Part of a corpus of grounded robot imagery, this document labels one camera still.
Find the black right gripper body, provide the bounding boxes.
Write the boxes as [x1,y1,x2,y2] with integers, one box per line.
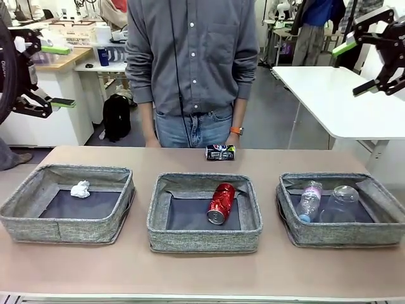
[376,22,405,70]

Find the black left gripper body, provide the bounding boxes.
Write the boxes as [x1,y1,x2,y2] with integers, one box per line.
[0,47,34,96]

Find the white paper ball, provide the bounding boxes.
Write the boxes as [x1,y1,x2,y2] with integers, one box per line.
[70,180,91,200]

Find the clear plastic cup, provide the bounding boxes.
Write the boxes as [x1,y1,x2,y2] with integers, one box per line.
[318,184,361,223]

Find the clear plastic water bottle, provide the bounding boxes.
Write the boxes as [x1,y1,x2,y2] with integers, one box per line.
[296,180,324,223]

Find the crushed red soda can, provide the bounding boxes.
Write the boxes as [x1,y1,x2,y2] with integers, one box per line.
[206,182,237,226]

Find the person's left forearm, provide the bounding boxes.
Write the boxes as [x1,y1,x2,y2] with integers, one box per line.
[232,97,250,129]

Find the person's right forearm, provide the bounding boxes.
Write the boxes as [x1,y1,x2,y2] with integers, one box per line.
[138,101,156,136]

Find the person's right hand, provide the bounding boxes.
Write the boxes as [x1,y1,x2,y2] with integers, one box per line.
[143,132,159,148]

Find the person's left hand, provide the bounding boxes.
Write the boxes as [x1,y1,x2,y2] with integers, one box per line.
[225,134,243,149]

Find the clear plastic storage box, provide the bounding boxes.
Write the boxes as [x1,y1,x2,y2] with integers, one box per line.
[31,31,76,67]

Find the wooden top table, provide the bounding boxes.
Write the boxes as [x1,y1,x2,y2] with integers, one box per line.
[31,46,96,73]

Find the person in plaid shirt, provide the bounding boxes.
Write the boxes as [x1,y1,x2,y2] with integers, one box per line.
[334,0,385,69]

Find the white slatted crate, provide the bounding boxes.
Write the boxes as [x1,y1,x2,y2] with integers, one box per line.
[48,19,97,48]

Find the person in blue jacket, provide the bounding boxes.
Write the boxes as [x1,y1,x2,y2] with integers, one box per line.
[289,0,346,67]

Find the blue bottle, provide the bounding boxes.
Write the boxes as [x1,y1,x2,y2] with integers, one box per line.
[97,46,111,67]

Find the white cylinder container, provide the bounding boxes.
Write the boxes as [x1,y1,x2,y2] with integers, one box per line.
[94,25,112,45]

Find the white desk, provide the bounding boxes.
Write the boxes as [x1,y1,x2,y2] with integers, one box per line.
[73,59,129,105]

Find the black backpack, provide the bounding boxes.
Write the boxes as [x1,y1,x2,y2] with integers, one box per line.
[102,94,132,143]

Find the striped container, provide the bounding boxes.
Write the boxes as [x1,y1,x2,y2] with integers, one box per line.
[106,47,127,63]

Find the shoes on floor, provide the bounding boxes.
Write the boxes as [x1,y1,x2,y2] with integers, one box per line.
[110,84,137,102]

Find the white and black device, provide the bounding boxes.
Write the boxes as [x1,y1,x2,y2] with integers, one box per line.
[109,27,129,44]

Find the person in beige jacket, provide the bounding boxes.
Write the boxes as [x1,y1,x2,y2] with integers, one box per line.
[99,0,129,28]

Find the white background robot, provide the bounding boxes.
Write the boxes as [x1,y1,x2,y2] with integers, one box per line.
[274,0,297,20]

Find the bystander leg with brown shoe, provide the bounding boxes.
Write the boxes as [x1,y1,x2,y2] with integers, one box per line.
[0,137,33,172]

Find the grey fabric basket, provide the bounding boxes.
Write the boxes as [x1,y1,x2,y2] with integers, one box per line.
[146,172,264,254]
[274,172,401,248]
[0,163,136,244]

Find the person in grey shirt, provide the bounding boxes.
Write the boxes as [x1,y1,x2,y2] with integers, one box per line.
[125,0,261,149]

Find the crushed black soda can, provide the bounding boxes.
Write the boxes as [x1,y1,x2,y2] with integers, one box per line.
[205,144,237,162]

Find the thin black neck cord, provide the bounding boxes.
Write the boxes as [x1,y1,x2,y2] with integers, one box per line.
[169,0,194,148]

